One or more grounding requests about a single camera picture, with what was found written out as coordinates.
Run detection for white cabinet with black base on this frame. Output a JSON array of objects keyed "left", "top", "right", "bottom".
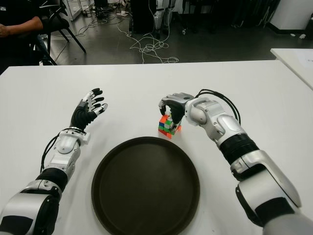
[{"left": 269, "top": 0, "right": 313, "bottom": 34}]

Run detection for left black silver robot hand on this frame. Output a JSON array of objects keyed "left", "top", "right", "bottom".
[{"left": 70, "top": 87, "right": 109, "bottom": 134}]

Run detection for white side table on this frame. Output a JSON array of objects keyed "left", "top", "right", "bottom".
[{"left": 270, "top": 48, "right": 313, "bottom": 90}]

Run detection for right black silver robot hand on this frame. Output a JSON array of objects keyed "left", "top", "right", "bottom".
[{"left": 157, "top": 92, "right": 196, "bottom": 130}]

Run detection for dark brown round plate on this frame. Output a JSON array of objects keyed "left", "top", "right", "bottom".
[{"left": 91, "top": 136, "right": 201, "bottom": 235}]

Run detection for silver humanoid robot legs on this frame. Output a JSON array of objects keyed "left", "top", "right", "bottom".
[{"left": 153, "top": 0, "right": 173, "bottom": 37}]

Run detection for multicoloured Rubik's cube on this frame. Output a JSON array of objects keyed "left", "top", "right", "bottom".
[{"left": 157, "top": 113, "right": 182, "bottom": 139}]

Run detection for arm black cable bundle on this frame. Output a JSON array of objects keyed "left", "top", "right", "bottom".
[
  {"left": 40, "top": 134, "right": 62, "bottom": 176},
  {"left": 195, "top": 89, "right": 242, "bottom": 124}
]

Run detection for white glass display case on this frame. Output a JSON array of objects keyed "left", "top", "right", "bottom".
[{"left": 63, "top": 0, "right": 95, "bottom": 22}]

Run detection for left arm black cable bundle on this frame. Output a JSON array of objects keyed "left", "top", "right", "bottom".
[{"left": 40, "top": 134, "right": 62, "bottom": 176}]

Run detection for tangled white floor cable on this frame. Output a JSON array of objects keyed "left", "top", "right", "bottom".
[{"left": 117, "top": 24, "right": 179, "bottom": 64}]

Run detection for right arm black cable bundle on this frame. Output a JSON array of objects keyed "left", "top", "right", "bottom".
[{"left": 195, "top": 89, "right": 242, "bottom": 124}]

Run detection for seated person in black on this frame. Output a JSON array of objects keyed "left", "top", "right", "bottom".
[{"left": 0, "top": 0, "right": 46, "bottom": 66}]

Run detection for black folding chair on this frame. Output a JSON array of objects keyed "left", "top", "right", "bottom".
[{"left": 34, "top": 0, "right": 87, "bottom": 66}]

